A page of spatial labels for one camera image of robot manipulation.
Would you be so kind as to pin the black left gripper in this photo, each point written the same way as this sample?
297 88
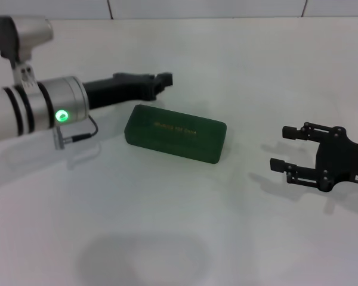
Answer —
119 90

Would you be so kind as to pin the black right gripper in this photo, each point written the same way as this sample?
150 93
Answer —
346 164

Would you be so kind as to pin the green glasses case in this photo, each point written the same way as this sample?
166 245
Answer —
173 140

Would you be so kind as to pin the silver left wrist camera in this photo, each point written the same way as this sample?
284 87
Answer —
32 32

